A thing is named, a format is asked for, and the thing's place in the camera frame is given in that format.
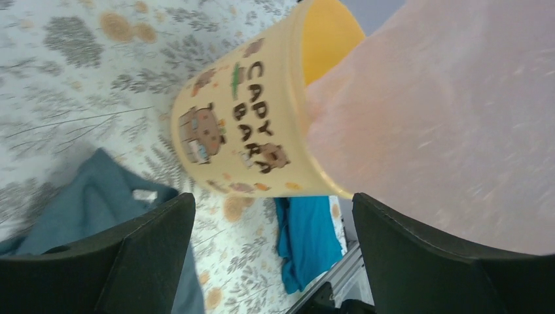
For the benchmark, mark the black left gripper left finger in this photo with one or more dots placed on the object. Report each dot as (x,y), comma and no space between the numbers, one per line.
(130,268)

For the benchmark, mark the floral table mat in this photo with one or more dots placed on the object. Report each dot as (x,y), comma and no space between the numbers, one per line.
(79,76)

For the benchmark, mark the yellow plastic trash bin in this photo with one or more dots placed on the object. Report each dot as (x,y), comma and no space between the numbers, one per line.
(239,127)

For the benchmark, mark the pink plastic trash bag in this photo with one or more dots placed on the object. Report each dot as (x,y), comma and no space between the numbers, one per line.
(446,114)

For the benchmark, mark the bright blue cloth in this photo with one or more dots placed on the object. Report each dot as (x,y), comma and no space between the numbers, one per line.
(307,241)

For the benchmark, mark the grey-blue shirt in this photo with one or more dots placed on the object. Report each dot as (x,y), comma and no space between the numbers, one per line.
(101,196)

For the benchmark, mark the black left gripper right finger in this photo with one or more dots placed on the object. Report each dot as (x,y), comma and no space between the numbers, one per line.
(415,268)

